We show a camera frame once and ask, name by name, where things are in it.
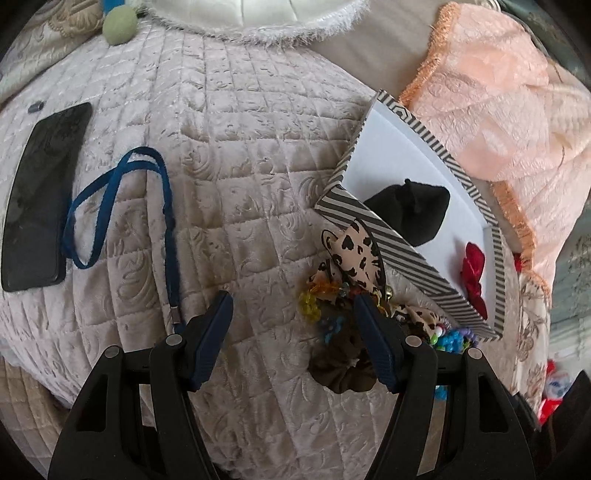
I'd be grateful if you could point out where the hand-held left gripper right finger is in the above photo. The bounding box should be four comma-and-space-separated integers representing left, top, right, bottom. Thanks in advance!
353, 293, 539, 480

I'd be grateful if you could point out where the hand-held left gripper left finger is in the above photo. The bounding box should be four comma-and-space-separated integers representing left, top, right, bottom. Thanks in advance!
47, 290, 235, 480

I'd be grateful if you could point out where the brown scrunchie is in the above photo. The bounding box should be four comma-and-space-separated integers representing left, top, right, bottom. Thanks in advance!
307, 318, 384, 395

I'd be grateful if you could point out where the leopard print bow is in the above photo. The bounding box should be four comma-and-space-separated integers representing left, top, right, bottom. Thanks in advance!
308, 259, 446, 340

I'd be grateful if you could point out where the rainbow bead bracelet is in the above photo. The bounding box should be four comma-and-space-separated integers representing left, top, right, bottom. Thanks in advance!
298, 281, 352, 321

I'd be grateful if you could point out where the blue bead bracelet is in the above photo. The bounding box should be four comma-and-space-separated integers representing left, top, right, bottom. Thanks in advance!
431, 330, 476, 354

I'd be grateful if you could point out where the leopard print hair clip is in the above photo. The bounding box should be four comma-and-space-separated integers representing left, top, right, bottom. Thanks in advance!
321, 219, 386, 296

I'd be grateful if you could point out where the striped cardboard box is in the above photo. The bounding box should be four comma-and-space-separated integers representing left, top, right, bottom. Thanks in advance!
315, 90, 506, 342

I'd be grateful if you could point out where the red velvet bow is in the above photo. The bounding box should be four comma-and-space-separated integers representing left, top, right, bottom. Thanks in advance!
459, 242, 489, 319

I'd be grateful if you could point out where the black velvet pouch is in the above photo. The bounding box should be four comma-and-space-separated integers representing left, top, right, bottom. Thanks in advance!
364, 178, 451, 247

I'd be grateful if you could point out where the embroidered floral beige fabric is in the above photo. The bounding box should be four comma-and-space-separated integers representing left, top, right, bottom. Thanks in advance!
508, 258, 555, 416

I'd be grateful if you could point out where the red cloth item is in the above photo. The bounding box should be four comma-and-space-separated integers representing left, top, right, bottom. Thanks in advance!
536, 360, 575, 423

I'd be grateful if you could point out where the beige quilted mat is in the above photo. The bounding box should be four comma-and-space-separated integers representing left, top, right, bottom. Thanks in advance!
0, 355, 70, 462

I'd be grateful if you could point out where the blue floral fabric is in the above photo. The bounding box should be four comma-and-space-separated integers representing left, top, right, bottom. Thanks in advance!
549, 222, 591, 365

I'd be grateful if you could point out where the black smartphone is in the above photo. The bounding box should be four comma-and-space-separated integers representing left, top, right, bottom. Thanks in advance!
1, 102, 93, 292

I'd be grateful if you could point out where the peach fringed blanket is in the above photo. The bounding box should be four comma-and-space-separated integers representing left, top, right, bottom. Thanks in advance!
399, 2, 591, 301

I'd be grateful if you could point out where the green and blue plush toy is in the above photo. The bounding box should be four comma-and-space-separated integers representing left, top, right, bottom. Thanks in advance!
99, 0, 141, 46

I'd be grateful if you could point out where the white round satin cushion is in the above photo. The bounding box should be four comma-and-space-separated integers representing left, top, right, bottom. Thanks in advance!
139, 0, 370, 47

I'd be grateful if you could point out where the floral sofa cushion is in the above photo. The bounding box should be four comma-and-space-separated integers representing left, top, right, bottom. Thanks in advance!
0, 0, 109, 97

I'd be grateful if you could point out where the blue lanyard strap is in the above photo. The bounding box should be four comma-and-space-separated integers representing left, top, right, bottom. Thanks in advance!
61, 147, 185, 335

